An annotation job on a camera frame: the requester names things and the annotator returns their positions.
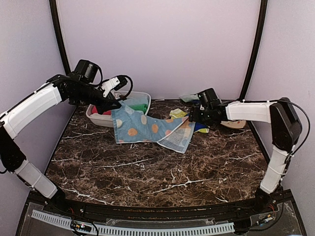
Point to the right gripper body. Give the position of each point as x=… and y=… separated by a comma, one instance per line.
x=205, y=117

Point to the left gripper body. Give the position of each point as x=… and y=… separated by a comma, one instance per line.
x=85, y=94

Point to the blue polka dot towel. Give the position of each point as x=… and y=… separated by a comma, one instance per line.
x=132, y=126

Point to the orange bunny towel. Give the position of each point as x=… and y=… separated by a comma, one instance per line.
x=117, y=95

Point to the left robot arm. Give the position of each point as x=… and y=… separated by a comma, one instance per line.
x=13, y=121

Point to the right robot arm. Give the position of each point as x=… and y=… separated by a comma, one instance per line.
x=280, y=114

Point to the pink rolled towel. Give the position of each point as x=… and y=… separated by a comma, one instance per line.
x=101, y=110

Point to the dark blue object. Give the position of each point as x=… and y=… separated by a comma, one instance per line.
x=201, y=128

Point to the light blue rolled towel back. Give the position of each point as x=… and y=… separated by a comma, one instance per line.
x=132, y=101

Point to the grey green crumpled towel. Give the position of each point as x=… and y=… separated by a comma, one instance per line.
x=189, y=98

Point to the green patterned small towel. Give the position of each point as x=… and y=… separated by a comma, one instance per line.
x=177, y=113

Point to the green rolled towel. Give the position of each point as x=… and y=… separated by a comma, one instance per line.
x=139, y=107

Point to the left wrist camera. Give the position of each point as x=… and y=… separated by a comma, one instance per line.
x=109, y=85

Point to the white slotted cable duct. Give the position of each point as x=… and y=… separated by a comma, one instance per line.
x=96, y=229

